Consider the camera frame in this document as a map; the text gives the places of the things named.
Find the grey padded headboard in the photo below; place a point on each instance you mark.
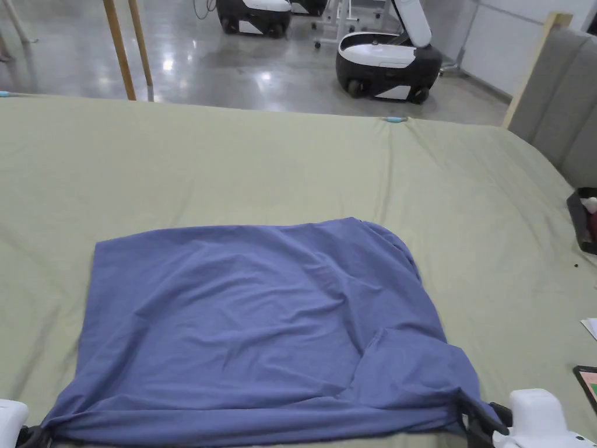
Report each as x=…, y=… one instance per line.
x=562, y=93

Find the pale wooden post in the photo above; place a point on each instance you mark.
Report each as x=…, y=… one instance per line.
x=536, y=65

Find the bed with pale green sheet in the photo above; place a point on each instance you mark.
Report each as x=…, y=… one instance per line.
x=298, y=172

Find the white and black wheeled robot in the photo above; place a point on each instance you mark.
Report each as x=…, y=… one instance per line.
x=254, y=16
x=387, y=60

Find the dark phone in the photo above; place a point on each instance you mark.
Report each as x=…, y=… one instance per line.
x=588, y=383

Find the black open bag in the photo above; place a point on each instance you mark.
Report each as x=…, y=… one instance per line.
x=583, y=224

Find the wooden pole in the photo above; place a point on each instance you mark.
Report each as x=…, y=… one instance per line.
x=141, y=46
x=120, y=51

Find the blue shirt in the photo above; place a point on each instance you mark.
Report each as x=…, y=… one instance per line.
x=252, y=317

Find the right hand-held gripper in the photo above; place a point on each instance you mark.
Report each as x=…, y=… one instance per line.
x=541, y=420

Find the white paper card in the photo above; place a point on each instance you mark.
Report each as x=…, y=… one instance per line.
x=591, y=327

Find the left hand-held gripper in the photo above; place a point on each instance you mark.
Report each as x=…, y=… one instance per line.
x=10, y=417

